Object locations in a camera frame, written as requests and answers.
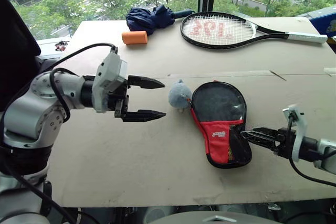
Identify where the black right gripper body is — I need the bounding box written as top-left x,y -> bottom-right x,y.
272,127 -> 299,159

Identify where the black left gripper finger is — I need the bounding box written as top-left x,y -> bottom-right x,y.
128,75 -> 166,90
122,109 -> 167,123

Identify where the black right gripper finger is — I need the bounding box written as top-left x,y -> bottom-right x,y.
246,136 -> 280,153
240,127 -> 279,141

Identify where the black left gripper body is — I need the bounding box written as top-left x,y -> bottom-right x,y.
106,76 -> 131,122

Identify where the red black paddle case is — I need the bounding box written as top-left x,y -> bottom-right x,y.
189,80 -> 253,169

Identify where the black table tennis paddle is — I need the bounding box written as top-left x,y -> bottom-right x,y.
193,84 -> 246,126

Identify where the black white tennis racket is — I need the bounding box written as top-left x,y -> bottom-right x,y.
180,12 -> 328,51

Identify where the grey blue plush ball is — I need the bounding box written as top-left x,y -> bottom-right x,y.
167,79 -> 193,113

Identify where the orange foam cylinder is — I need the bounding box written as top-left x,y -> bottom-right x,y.
121,30 -> 149,46

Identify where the navy folded umbrella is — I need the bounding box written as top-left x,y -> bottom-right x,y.
125,4 -> 196,36

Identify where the small red black gadget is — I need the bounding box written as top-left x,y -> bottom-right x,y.
54,40 -> 70,52

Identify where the grey rounded shape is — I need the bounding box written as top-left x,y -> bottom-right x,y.
148,210 -> 286,224

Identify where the large black rounded shape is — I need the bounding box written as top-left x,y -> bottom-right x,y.
0,0 -> 42,112

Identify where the blue cardboard box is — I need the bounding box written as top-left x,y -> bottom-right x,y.
309,7 -> 336,45

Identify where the silver robot torso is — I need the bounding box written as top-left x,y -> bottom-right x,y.
0,144 -> 55,224

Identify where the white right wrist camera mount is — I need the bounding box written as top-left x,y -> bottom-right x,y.
282,105 -> 308,162

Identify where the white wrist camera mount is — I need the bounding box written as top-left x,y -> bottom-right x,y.
92,50 -> 129,113
282,105 -> 308,162

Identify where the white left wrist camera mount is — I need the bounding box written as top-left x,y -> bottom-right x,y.
92,50 -> 129,113

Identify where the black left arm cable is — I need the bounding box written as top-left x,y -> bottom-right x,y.
49,42 -> 119,124

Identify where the black torso cable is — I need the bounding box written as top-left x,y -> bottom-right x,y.
0,145 -> 78,224

